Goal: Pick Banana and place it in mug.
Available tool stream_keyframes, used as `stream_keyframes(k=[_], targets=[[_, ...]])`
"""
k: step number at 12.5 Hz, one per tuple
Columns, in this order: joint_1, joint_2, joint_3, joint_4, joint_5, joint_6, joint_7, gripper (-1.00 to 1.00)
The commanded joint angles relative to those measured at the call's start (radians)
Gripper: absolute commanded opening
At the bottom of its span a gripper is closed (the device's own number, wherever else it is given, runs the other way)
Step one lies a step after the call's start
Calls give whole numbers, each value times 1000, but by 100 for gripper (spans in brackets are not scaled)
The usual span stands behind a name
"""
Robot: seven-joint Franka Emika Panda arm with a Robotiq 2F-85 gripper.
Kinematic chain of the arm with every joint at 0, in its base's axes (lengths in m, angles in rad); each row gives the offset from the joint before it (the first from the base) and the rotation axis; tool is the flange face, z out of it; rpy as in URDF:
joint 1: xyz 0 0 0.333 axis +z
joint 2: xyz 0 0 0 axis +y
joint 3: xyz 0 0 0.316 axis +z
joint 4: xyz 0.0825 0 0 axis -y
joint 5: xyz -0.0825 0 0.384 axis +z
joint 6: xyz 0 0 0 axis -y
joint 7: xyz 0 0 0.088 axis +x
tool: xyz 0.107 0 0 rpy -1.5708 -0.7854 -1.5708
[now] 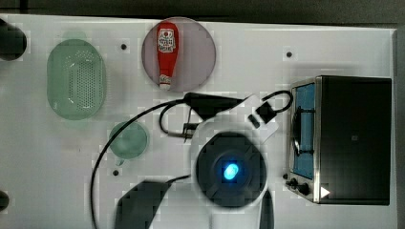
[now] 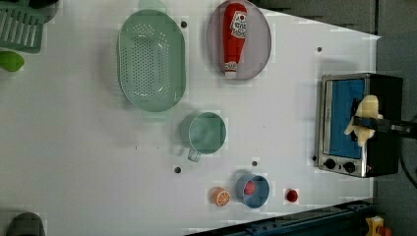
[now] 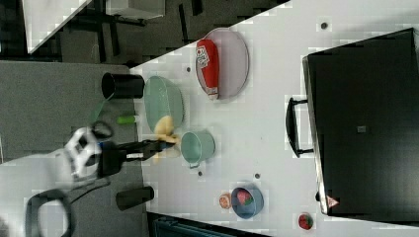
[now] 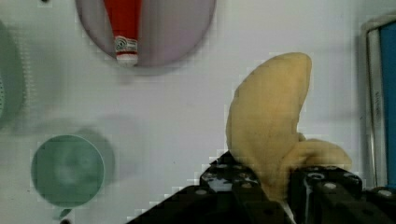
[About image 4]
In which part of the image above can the yellow peeled toy banana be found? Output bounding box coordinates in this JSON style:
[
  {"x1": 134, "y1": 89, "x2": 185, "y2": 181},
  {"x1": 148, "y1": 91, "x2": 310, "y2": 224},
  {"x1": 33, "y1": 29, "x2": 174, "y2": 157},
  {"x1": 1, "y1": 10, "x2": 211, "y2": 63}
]
[{"x1": 226, "y1": 52, "x2": 352, "y2": 203}]

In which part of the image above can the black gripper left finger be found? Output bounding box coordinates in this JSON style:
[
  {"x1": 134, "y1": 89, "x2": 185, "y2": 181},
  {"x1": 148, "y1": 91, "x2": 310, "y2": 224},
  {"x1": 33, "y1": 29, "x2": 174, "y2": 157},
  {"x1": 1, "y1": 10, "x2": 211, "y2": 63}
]
[{"x1": 127, "y1": 152, "x2": 294, "y2": 224}]

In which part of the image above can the green mug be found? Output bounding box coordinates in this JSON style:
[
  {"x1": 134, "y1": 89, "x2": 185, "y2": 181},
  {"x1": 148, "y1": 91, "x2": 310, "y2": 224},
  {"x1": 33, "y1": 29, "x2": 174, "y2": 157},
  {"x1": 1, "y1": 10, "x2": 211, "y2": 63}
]
[{"x1": 31, "y1": 129, "x2": 115, "y2": 220}]

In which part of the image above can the grey oval plate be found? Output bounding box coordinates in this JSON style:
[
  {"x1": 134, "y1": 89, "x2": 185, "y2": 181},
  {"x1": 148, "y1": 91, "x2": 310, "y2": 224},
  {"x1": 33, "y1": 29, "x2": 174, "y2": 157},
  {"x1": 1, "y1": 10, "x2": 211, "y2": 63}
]
[{"x1": 75, "y1": 0, "x2": 217, "y2": 67}]

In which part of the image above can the red ketchup bottle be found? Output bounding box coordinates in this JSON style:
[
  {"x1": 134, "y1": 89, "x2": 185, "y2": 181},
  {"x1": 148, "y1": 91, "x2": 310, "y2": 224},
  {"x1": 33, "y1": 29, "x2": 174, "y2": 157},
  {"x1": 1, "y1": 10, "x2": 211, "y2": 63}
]
[{"x1": 104, "y1": 0, "x2": 143, "y2": 67}]

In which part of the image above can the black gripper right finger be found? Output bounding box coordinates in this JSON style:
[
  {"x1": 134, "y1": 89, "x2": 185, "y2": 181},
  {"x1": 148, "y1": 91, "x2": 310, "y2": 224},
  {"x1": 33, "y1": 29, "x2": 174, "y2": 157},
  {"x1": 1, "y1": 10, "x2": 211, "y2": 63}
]
[{"x1": 289, "y1": 166, "x2": 395, "y2": 224}]

